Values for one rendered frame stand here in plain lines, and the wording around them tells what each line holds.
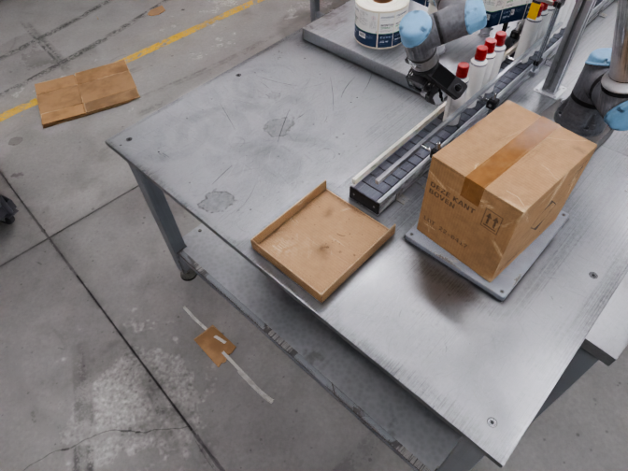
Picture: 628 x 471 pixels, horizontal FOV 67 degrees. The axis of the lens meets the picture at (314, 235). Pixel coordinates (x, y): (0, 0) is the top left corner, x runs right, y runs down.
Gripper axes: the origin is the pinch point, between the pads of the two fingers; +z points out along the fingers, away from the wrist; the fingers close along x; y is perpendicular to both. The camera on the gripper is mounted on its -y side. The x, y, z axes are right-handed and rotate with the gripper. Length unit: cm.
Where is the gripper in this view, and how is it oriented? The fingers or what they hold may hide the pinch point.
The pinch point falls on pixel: (441, 101)
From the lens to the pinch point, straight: 149.4
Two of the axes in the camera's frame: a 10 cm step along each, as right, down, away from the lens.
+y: -7.3, -5.2, 4.4
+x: -5.7, 8.2, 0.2
